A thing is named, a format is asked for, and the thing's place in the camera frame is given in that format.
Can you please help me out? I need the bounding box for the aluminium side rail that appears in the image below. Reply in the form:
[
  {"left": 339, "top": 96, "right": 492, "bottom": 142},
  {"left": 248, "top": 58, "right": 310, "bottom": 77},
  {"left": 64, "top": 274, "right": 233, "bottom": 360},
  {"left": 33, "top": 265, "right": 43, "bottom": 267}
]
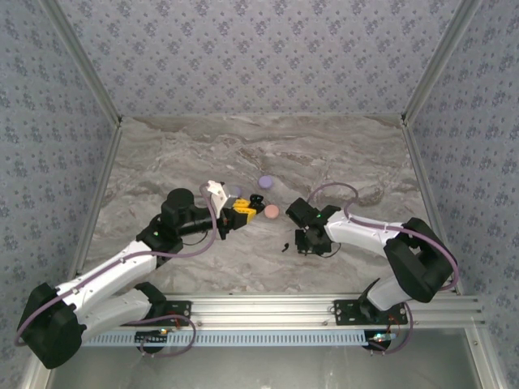
[
  {"left": 401, "top": 121, "right": 465, "bottom": 295},
  {"left": 71, "top": 121, "right": 123, "bottom": 280}
]

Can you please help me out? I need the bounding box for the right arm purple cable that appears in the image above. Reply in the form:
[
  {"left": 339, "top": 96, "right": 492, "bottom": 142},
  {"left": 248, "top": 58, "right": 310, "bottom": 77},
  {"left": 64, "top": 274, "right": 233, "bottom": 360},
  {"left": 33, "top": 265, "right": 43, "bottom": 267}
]
[{"left": 306, "top": 182, "right": 460, "bottom": 357}]

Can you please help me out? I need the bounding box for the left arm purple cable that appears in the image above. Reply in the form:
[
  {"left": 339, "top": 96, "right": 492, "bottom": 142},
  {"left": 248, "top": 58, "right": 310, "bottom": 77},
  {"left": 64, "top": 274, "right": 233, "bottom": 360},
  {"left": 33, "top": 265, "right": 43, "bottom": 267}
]
[{"left": 14, "top": 184, "right": 218, "bottom": 358}]

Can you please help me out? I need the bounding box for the aluminium lower frame beam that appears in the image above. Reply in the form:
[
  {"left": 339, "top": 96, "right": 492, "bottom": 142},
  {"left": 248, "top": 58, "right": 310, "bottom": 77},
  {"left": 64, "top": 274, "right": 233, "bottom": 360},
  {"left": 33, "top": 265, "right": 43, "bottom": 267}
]
[
  {"left": 19, "top": 358, "right": 56, "bottom": 389},
  {"left": 464, "top": 330, "right": 508, "bottom": 389}
]

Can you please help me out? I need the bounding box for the aluminium base rail extrusion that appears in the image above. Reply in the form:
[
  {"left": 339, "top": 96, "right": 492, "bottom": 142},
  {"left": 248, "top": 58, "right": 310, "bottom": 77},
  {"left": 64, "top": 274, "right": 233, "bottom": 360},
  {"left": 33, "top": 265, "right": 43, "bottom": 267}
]
[{"left": 80, "top": 293, "right": 487, "bottom": 331}]

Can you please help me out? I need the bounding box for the aluminium corner post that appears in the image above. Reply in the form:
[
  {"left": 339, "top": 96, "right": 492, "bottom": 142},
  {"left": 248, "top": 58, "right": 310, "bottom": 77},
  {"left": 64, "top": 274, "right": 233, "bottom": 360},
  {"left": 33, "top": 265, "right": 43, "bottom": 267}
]
[
  {"left": 400, "top": 0, "right": 487, "bottom": 127},
  {"left": 40, "top": 0, "right": 124, "bottom": 127}
]

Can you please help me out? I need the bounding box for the small black controller board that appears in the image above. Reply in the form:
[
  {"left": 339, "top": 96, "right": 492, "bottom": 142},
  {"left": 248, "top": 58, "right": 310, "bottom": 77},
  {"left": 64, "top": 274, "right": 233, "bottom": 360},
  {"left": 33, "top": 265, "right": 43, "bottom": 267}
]
[
  {"left": 364, "top": 331, "right": 397, "bottom": 353},
  {"left": 135, "top": 328, "right": 170, "bottom": 346}
]

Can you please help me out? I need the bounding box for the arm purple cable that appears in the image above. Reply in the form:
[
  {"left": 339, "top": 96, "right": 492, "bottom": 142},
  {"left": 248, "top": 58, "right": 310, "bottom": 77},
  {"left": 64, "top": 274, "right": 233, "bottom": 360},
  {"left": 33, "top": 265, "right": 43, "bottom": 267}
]
[
  {"left": 14, "top": 184, "right": 218, "bottom": 358},
  {"left": 306, "top": 182, "right": 460, "bottom": 357}
]

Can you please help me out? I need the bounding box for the slotted grey cable duct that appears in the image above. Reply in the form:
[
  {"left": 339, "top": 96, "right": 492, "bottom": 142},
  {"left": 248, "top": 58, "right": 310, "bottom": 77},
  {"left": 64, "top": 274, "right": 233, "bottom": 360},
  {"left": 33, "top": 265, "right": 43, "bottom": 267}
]
[{"left": 80, "top": 328, "right": 372, "bottom": 348}]

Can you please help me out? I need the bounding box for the grey metal panel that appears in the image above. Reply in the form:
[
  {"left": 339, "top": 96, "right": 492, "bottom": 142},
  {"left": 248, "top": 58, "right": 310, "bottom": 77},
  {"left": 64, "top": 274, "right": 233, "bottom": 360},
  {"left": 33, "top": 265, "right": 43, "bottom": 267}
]
[{"left": 44, "top": 344, "right": 486, "bottom": 389}]

